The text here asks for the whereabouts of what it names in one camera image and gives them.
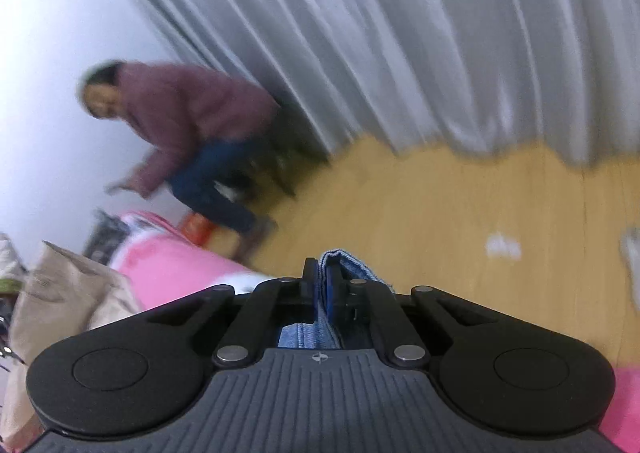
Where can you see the blue denim jeans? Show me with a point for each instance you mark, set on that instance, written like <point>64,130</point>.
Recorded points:
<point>357,265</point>

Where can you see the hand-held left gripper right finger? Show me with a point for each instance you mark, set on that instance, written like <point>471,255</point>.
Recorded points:
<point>332,295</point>

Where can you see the beige hooded sweatshirt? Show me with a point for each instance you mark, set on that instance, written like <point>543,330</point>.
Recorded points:
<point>60,293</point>

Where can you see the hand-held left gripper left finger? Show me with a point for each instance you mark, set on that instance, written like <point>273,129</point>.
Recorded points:
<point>310,283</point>

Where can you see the dark stool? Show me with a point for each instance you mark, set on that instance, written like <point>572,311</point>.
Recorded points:
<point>295,168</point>

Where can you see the pink floral blanket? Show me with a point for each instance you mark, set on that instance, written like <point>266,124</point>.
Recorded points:
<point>170,273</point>

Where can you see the white paper scrap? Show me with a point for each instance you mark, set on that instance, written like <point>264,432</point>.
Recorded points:
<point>502,245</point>

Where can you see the orange box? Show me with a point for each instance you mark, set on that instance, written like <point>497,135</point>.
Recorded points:
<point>197,229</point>

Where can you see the grey curtain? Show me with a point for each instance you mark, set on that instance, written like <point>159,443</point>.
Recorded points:
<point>375,33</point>

